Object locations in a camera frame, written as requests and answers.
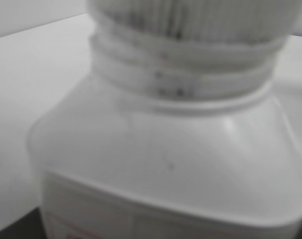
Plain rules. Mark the white screw bottle cap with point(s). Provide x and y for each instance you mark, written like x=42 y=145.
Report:
x=249 y=22

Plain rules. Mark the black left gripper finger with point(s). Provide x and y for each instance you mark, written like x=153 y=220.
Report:
x=28 y=227

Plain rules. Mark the white yili changqing yogurt bottle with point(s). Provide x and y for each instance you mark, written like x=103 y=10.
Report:
x=159 y=142

